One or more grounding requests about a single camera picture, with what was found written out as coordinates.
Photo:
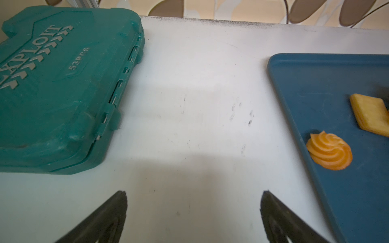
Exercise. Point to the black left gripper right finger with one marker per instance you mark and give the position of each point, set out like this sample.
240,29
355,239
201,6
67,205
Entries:
282,225

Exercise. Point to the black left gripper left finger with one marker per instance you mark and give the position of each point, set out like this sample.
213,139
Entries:
104,225

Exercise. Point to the orange swirl cookie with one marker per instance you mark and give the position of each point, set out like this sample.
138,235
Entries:
329,151

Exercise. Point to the dark blue tray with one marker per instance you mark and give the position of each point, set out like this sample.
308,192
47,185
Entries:
314,91

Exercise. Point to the green plastic tool case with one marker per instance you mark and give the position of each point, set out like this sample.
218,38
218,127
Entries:
63,74

